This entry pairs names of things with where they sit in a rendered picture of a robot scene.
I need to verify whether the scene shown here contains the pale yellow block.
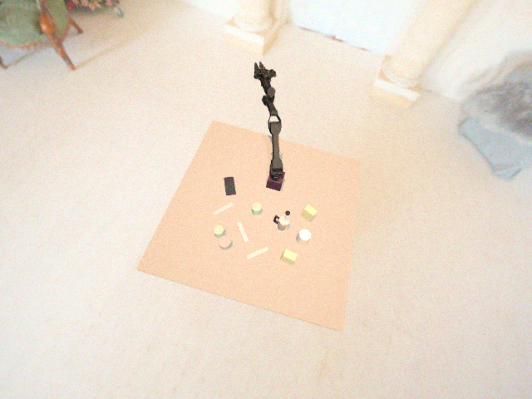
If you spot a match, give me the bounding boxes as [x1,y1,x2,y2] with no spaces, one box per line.
[301,204,317,222]
[280,249,298,265]

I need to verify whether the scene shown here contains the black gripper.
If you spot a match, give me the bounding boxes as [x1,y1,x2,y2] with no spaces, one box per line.
[254,62,272,88]

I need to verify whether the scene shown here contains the cream flat bar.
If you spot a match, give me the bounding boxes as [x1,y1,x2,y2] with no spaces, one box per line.
[213,202,234,215]
[246,246,268,260]
[237,221,249,243]

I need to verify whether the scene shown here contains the glass french press with black knob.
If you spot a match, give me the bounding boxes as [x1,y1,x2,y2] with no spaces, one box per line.
[273,211,290,233]

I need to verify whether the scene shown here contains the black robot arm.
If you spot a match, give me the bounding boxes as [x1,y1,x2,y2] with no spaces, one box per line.
[262,69,283,181]

